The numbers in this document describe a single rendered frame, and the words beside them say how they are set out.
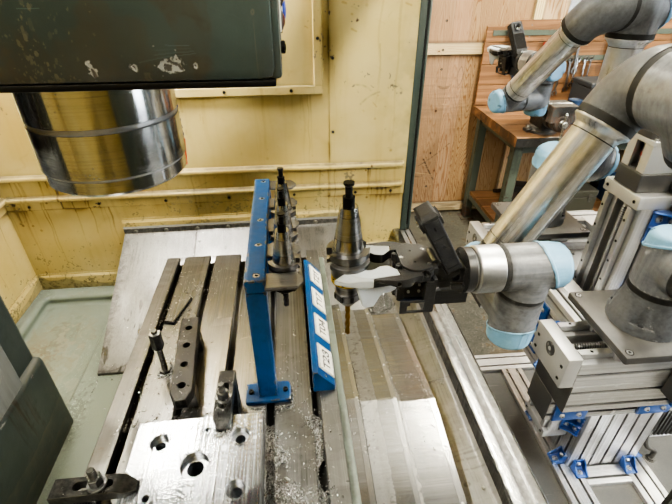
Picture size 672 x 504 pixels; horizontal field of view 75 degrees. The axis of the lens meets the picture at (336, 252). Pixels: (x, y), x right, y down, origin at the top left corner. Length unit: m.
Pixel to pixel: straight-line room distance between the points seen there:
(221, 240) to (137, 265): 0.31
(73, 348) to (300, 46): 1.29
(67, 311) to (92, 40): 1.65
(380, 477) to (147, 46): 0.96
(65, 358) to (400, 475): 1.20
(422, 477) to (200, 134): 1.25
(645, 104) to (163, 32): 0.62
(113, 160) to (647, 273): 0.99
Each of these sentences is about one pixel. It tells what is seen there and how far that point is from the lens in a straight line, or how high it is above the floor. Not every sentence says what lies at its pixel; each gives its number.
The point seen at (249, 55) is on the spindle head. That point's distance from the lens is 0.41.
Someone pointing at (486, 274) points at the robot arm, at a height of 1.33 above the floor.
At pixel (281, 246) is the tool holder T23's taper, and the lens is 0.83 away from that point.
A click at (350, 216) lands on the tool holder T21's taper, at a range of 0.59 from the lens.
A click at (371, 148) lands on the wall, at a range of 1.66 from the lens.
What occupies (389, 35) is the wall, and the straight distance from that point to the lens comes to 1.58.
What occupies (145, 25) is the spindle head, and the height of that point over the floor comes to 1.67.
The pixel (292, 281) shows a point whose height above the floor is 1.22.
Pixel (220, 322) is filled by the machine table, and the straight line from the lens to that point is 1.24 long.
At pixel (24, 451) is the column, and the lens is 1.34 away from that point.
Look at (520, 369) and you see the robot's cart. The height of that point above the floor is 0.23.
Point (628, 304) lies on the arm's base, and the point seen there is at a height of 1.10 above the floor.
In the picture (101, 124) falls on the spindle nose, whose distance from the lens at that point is 0.51.
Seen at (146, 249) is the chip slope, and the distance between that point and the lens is 1.80.
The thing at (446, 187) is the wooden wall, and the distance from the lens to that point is 3.71.
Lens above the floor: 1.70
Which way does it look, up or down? 33 degrees down
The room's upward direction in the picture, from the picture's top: straight up
